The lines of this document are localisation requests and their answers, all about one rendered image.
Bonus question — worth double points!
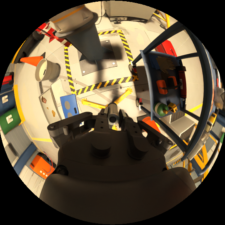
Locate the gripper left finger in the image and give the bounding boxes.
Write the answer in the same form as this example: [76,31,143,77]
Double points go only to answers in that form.
[47,107,110,149]

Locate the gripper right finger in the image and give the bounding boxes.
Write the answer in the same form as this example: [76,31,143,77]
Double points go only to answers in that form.
[119,108,175,154]

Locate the silver inner tube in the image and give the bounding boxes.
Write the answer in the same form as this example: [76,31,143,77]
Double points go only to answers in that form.
[107,102,120,124]

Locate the blue panel with holes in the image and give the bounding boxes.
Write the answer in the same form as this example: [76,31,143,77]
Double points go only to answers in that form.
[60,94,79,119]

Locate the orange traffic cone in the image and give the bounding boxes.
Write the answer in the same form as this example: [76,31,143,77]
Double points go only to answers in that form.
[142,116,161,134]
[20,55,45,67]

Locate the grey stained drip tray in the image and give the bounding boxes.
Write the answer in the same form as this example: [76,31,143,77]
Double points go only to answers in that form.
[38,87,63,122]

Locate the green and white can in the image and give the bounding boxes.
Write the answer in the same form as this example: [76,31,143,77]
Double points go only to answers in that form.
[153,102,169,117]

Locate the yellow hand tool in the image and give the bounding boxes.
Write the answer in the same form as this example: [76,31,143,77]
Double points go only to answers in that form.
[166,102,178,113]

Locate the blue trolley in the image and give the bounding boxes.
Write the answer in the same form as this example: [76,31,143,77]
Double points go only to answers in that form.
[131,20,214,162]

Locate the orange ear defenders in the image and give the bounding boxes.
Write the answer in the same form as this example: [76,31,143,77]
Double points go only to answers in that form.
[156,76,178,95]

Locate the white vented cabinet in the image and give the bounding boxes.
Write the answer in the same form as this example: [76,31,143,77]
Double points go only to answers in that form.
[170,115,196,140]

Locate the beige bucket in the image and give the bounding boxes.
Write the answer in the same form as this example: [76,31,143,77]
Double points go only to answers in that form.
[35,58,61,82]

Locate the green storage bin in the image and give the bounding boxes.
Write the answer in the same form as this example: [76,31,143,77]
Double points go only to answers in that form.
[0,107,22,135]

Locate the red fire extinguisher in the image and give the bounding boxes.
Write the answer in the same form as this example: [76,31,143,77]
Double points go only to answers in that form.
[177,65,187,99]

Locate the blue storage bin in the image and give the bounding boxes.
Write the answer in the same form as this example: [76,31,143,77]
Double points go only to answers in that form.
[0,91,15,115]

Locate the tan work gloves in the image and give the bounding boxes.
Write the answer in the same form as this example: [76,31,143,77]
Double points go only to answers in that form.
[156,56,177,74]

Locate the red box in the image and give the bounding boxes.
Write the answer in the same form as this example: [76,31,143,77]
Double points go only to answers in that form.
[2,75,14,85]

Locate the yellow torch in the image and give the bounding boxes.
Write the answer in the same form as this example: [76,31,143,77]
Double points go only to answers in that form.
[205,113,218,133]

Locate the red case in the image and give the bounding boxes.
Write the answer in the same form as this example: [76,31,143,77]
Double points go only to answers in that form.
[155,40,178,57]

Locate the red and white barrier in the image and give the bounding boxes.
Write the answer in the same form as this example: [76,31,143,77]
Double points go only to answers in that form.
[35,22,71,48]

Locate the white boxy body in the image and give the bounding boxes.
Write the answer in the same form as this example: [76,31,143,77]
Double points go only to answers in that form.
[103,0,156,24]

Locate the orange box with wires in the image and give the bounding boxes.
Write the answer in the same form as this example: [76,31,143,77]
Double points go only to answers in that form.
[29,154,55,180]

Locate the yellow step frame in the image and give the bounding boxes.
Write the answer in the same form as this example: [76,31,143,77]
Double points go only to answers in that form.
[182,145,213,177]

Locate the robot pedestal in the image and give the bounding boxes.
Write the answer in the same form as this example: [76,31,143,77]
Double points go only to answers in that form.
[55,12,119,76]

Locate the yellow tube frame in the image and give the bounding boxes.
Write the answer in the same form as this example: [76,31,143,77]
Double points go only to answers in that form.
[152,9,171,29]

